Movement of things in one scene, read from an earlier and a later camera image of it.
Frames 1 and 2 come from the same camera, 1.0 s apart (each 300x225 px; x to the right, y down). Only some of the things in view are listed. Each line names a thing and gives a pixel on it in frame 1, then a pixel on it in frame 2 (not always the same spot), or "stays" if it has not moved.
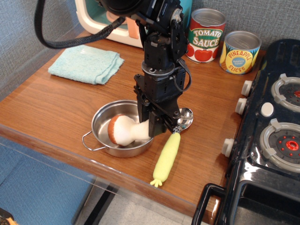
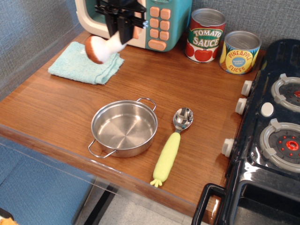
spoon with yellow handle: x=167 y=158 stays
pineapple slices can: x=240 y=51 stays
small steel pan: x=101 y=120 stays
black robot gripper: x=157 y=99 to x=123 y=15
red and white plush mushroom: x=123 y=131 to x=99 y=49
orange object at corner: x=6 y=218 stays
